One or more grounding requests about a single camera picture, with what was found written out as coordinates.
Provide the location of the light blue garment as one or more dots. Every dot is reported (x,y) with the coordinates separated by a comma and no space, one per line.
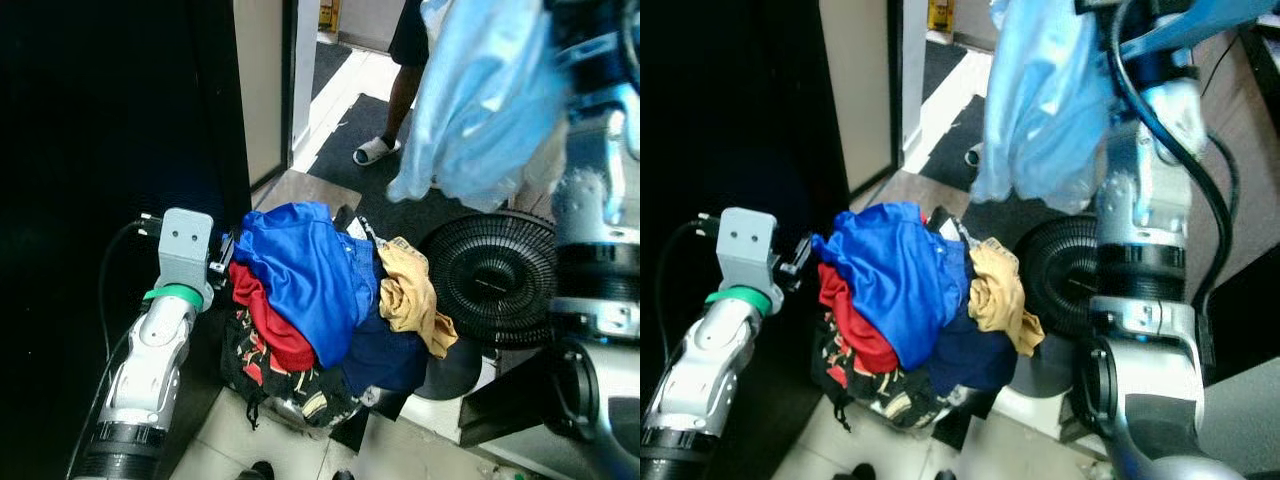
(1045,100)
(480,100)

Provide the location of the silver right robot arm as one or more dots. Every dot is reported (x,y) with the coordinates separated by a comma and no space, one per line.
(1145,200)
(595,200)

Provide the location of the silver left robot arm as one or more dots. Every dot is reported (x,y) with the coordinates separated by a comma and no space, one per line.
(150,360)
(705,365)

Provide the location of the red garment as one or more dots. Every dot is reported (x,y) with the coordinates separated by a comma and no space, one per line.
(858,330)
(272,325)

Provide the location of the royal blue shirt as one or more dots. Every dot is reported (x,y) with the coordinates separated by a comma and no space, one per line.
(895,275)
(310,275)

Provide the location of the black patterned garment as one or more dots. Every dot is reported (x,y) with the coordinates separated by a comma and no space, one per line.
(270,385)
(860,390)

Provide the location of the beige door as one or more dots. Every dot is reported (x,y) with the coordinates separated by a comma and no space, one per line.
(258,90)
(852,90)

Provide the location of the dark grey floor mat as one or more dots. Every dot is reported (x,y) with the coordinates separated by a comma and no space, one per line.
(350,130)
(950,140)

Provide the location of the white sandal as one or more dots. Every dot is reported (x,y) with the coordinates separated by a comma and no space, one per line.
(974,156)
(374,151)

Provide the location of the tan yellow garment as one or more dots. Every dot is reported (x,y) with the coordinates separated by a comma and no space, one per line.
(410,295)
(1000,295)

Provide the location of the navy blue garment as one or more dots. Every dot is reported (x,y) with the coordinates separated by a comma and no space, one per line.
(968,360)
(385,360)

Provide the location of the person's bare leg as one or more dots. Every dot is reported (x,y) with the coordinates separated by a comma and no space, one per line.
(402,90)

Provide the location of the black robot foot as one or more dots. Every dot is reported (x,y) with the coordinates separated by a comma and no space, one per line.
(343,474)
(855,472)
(945,475)
(257,471)

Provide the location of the yellow object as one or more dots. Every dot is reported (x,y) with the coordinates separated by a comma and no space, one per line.
(329,15)
(939,14)

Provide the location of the grey round fan base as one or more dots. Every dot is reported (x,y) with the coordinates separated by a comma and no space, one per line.
(450,370)
(1040,368)

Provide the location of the black round fan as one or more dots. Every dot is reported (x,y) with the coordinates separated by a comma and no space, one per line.
(495,275)
(1060,275)

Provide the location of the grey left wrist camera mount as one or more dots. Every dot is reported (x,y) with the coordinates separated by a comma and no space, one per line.
(748,245)
(186,245)

